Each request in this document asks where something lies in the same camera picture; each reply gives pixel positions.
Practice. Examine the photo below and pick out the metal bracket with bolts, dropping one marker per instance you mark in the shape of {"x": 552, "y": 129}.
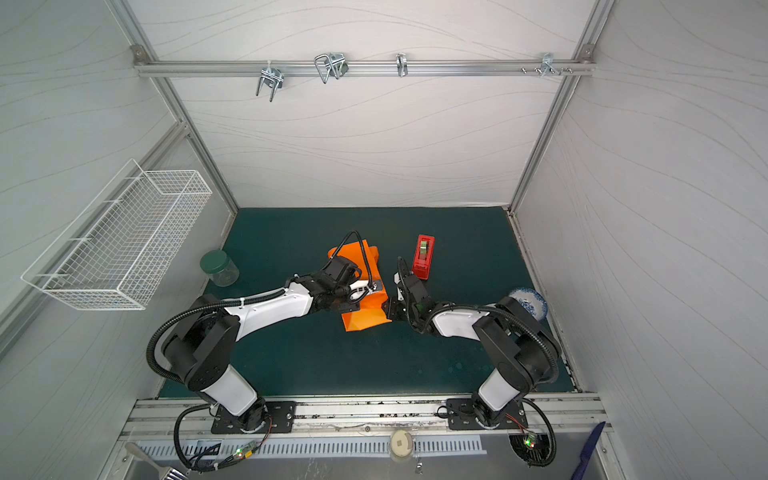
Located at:
{"x": 547, "y": 67}

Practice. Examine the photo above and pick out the blue white ceramic bowl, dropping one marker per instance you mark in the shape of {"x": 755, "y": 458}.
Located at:
{"x": 532, "y": 301}

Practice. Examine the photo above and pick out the red tape dispenser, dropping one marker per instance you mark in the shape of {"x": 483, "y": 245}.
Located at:
{"x": 423, "y": 256}

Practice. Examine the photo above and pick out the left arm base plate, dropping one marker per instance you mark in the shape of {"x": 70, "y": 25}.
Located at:
{"x": 262, "y": 416}

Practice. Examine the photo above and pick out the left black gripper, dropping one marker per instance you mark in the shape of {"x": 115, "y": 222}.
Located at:
{"x": 347, "y": 306}

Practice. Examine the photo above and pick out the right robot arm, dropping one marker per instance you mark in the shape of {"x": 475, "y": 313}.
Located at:
{"x": 523, "y": 354}

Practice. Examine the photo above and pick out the orange wrapping paper sheet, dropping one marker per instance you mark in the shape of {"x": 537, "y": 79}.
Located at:
{"x": 371, "y": 312}

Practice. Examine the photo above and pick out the metal U-bolt clamp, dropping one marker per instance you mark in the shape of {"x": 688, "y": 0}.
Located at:
{"x": 331, "y": 65}
{"x": 271, "y": 79}

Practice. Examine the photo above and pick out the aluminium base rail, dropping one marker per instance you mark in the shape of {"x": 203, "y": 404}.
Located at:
{"x": 326, "y": 416}

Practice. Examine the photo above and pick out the blue handled tool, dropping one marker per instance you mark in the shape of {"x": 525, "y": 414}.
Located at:
{"x": 587, "y": 451}

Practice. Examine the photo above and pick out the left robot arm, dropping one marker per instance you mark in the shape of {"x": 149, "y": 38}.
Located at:
{"x": 194, "y": 347}

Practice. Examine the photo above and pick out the green lidded glass jar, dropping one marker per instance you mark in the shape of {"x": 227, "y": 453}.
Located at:
{"x": 220, "y": 268}

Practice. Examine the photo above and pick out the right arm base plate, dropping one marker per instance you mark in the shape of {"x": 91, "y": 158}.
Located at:
{"x": 471, "y": 413}

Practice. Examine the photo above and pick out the white vented cable duct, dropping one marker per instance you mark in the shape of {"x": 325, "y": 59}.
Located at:
{"x": 424, "y": 446}

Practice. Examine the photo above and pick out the aluminium crossbar rail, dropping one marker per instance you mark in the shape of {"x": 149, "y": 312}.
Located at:
{"x": 357, "y": 68}

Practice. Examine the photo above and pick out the green table mat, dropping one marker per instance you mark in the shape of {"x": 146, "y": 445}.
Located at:
{"x": 476, "y": 261}

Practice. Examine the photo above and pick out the white wire basket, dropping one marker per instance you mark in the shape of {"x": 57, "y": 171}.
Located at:
{"x": 114, "y": 254}

